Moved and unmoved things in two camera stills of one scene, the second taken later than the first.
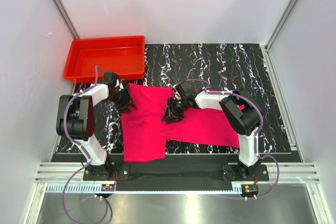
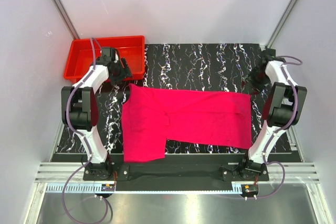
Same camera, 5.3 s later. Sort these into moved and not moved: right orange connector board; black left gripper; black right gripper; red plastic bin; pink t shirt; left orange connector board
Moved: black right gripper; black left gripper
Not moved: right orange connector board; pink t shirt; left orange connector board; red plastic bin
